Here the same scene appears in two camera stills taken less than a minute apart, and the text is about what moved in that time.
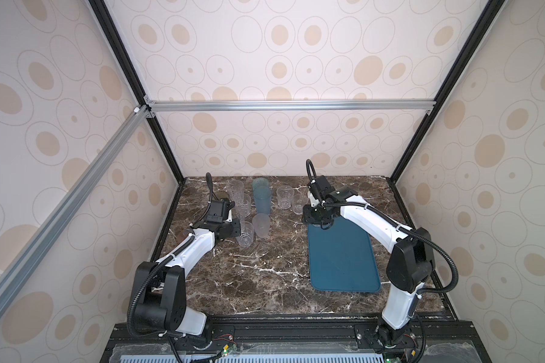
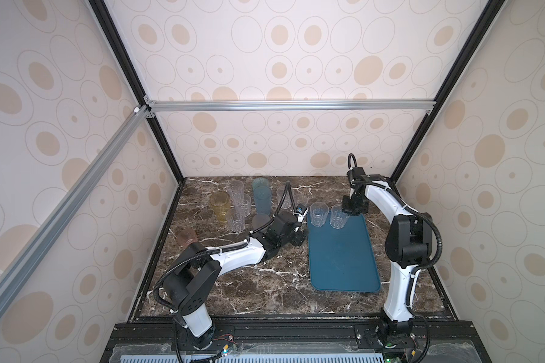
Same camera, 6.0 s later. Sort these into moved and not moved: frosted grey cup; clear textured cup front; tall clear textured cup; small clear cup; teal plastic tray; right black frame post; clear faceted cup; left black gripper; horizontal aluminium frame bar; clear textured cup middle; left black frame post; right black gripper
Moved: left black gripper; small clear cup; right black gripper; clear textured cup front
Not moved: right black frame post; clear faceted cup; tall clear textured cup; horizontal aluminium frame bar; left black frame post; teal plastic tray; frosted grey cup; clear textured cup middle
